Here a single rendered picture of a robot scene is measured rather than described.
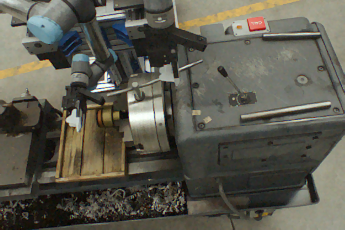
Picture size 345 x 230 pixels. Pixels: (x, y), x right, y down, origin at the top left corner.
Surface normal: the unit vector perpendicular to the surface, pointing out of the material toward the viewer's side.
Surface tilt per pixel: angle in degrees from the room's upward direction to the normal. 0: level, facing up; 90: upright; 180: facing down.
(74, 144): 0
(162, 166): 0
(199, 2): 0
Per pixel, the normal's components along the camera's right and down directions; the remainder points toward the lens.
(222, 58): -0.11, -0.51
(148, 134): 0.00, 0.46
